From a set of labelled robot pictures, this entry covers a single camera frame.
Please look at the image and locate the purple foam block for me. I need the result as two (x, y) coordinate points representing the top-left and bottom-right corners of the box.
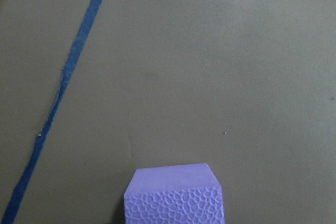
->
(123, 163), (225, 223)

